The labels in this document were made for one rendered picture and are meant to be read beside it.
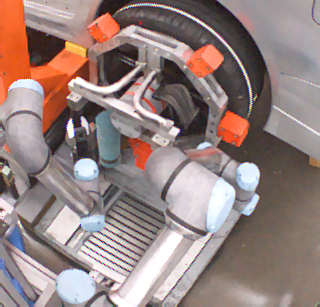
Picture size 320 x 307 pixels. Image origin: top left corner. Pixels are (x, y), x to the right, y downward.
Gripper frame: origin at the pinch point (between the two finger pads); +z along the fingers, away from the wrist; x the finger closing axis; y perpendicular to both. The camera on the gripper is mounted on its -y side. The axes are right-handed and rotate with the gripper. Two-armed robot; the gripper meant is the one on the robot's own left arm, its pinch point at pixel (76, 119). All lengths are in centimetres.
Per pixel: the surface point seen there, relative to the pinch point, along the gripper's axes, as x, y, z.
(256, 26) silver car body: 60, -41, -6
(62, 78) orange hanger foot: -3.7, 14.1, 36.1
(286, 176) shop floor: 105, 83, 7
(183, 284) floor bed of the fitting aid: 33, 75, -43
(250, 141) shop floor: 91, 83, 35
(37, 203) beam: -27, 70, 11
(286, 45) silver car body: 69, -39, -14
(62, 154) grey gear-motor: -8.2, 42.3, 17.2
